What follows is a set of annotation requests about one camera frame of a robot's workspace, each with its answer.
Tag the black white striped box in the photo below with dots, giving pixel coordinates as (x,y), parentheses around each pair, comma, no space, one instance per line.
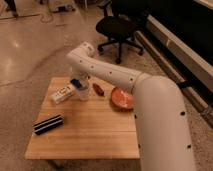
(48,125)

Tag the wooden table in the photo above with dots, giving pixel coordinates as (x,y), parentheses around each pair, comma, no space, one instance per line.
(92,129)

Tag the black office chair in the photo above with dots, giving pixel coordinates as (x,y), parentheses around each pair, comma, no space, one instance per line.
(116,29)

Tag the brown red small object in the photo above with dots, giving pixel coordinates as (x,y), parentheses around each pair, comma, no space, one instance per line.
(98,89)

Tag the orange plate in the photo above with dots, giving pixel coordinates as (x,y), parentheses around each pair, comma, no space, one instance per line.
(121,98)

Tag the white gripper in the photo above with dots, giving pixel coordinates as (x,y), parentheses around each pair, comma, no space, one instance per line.
(78,79)

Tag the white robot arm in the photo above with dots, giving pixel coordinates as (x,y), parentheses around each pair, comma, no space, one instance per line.
(163,134)

